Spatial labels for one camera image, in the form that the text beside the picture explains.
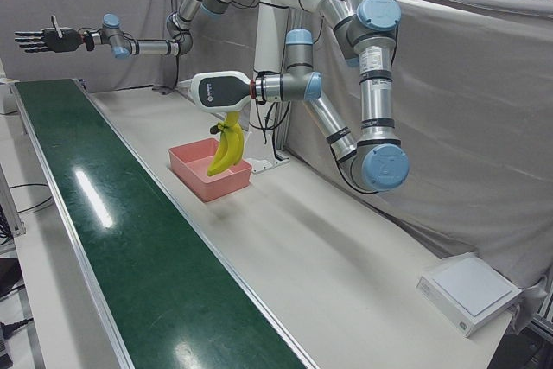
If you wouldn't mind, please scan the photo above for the grey fabric curtain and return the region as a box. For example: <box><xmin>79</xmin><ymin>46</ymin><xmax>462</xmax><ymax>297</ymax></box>
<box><xmin>0</xmin><ymin>0</ymin><xmax>553</xmax><ymax>335</ymax></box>

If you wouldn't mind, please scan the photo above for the flat white box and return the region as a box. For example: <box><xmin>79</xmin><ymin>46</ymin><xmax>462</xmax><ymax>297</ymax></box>
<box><xmin>416</xmin><ymin>251</ymin><xmax>523</xmax><ymax>338</ymax></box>

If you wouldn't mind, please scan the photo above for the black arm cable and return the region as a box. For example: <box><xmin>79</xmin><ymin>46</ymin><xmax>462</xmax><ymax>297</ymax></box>
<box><xmin>252</xmin><ymin>100</ymin><xmax>295</xmax><ymax>145</ymax></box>

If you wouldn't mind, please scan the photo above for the white conveyor control box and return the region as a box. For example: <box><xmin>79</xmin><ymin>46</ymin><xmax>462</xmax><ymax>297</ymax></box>
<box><xmin>0</xmin><ymin>77</ymin><xmax>18</xmax><ymax>116</ymax></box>

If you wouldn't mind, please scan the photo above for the pink plastic basket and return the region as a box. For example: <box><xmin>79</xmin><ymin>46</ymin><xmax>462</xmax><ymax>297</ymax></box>
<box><xmin>168</xmin><ymin>137</ymin><xmax>254</xmax><ymax>204</ymax></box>

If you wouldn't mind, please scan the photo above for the yellow banana bunch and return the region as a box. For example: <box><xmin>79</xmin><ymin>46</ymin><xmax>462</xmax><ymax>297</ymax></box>
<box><xmin>206</xmin><ymin>110</ymin><xmax>245</xmax><ymax>178</ymax></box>

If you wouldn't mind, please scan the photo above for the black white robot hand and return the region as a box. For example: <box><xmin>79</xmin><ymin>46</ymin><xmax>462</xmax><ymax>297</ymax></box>
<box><xmin>189</xmin><ymin>69</ymin><xmax>256</xmax><ymax>136</ymax></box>
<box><xmin>13</xmin><ymin>16</ymin><xmax>84</xmax><ymax>55</ymax></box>

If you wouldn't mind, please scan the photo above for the green conveyor belt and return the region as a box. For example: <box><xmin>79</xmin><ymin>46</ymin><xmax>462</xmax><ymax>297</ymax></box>
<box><xmin>8</xmin><ymin>78</ymin><xmax>321</xmax><ymax>369</ymax></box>

